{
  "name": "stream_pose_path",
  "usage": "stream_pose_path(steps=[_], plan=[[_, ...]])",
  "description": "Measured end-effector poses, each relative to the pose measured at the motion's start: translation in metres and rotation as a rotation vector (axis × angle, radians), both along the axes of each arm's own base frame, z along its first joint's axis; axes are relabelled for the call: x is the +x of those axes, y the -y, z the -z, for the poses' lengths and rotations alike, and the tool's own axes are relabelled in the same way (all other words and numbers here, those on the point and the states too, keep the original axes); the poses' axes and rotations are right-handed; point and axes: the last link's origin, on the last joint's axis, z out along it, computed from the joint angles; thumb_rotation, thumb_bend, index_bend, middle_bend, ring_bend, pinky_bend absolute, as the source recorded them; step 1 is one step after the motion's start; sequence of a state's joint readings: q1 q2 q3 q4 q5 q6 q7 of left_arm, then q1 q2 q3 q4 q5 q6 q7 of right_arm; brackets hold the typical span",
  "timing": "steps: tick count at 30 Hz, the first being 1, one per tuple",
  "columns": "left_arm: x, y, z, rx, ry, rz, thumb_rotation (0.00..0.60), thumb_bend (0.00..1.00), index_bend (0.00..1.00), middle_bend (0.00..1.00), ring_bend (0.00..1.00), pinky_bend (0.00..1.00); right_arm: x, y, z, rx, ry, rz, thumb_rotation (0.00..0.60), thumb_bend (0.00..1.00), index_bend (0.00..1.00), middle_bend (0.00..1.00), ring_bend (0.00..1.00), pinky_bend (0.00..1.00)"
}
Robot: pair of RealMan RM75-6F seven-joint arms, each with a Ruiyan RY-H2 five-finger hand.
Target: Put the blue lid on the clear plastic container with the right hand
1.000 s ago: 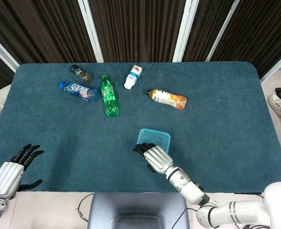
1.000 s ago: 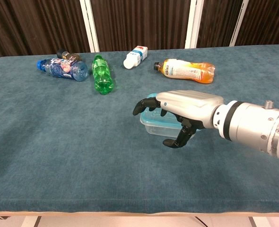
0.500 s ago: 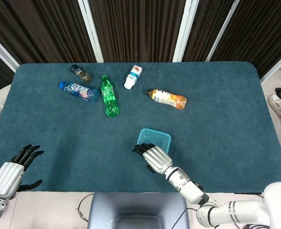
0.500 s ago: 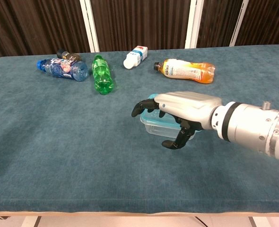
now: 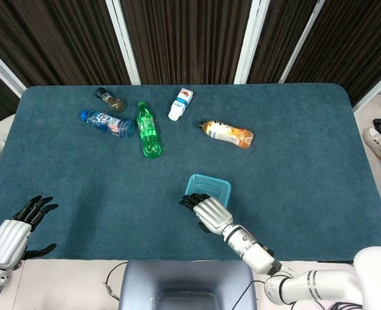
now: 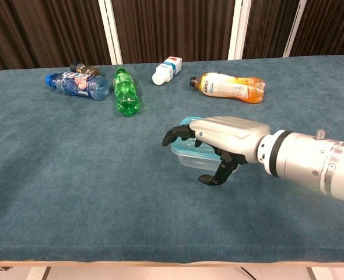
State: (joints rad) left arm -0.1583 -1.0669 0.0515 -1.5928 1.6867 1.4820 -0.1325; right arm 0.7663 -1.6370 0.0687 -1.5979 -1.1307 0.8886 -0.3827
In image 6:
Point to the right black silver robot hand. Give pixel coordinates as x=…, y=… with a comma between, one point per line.
x=233, y=134

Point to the clear plastic container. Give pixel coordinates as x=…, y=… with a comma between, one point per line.
x=195, y=162

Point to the blue container lid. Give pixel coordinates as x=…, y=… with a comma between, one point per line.
x=183, y=146

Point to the orange juice plastic bottle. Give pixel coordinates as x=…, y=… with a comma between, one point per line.
x=224, y=87

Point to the white milk carton bottle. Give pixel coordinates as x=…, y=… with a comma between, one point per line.
x=166, y=71

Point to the dark brown partition panel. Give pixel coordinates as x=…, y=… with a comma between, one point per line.
x=329, y=26
x=265, y=26
x=43, y=29
x=175, y=29

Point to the green plastic soda bottle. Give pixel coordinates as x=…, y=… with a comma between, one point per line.
x=125, y=90

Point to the small dark glass bottle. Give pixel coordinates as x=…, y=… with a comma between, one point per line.
x=86, y=69

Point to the blue plastic drink bottle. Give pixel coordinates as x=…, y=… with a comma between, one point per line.
x=75, y=84

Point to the teal velvet tablecloth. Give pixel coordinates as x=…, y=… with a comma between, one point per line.
x=73, y=175

